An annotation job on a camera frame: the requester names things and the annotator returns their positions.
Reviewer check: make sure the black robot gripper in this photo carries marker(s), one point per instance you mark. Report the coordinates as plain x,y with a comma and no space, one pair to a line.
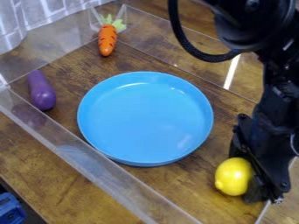
265,140

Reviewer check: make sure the yellow lemon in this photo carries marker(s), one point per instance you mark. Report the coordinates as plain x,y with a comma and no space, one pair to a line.
232,175

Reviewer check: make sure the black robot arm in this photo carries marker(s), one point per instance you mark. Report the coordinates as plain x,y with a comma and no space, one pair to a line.
263,27

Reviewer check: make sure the blue round tray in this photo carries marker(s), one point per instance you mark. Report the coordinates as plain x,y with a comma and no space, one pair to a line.
145,118

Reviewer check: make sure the purple toy eggplant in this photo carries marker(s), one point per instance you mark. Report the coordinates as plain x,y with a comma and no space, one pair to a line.
42,95

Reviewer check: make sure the blue object at corner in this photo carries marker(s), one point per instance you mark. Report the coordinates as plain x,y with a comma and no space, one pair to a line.
12,213

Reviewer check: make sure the orange toy carrot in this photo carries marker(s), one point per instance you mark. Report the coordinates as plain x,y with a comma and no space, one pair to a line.
106,34

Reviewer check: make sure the white checkered cloth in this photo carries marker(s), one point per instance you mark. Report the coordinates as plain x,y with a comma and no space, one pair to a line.
22,15

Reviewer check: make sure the clear acrylic enclosure wall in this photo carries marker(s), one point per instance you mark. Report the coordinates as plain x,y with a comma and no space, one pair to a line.
72,185

